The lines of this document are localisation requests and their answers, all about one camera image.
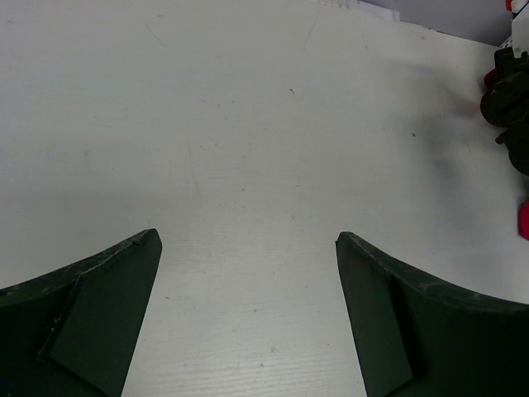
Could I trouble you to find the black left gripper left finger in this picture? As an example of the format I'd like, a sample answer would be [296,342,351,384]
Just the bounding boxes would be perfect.
[1,229,162,396]

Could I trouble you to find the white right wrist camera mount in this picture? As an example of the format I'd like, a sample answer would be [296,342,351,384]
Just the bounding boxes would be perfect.
[500,0,529,59]

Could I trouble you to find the pink magenta t shirt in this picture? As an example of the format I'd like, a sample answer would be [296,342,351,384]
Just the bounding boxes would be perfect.
[517,201,529,240]

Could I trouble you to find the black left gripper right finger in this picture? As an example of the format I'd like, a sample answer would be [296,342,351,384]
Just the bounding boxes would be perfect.
[336,232,528,396]

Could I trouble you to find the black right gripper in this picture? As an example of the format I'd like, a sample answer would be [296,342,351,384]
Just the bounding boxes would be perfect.
[479,48,528,175]

